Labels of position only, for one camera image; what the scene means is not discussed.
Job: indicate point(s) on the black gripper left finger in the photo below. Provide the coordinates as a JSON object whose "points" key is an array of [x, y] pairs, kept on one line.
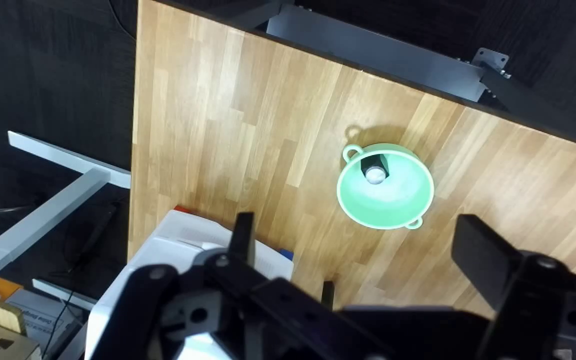
{"points": [[243, 239]]}

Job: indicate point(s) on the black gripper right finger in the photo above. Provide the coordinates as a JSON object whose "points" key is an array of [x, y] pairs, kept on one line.
{"points": [[484, 257]]}

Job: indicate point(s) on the white cardboard box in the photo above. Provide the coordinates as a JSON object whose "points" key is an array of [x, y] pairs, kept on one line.
{"points": [[176, 241]]}

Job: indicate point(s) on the green plastic bowl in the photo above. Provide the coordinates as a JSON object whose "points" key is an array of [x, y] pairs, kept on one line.
{"points": [[399, 203]]}

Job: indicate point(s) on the small black cylinder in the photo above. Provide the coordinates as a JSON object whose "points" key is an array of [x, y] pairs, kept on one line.
{"points": [[375, 169]]}

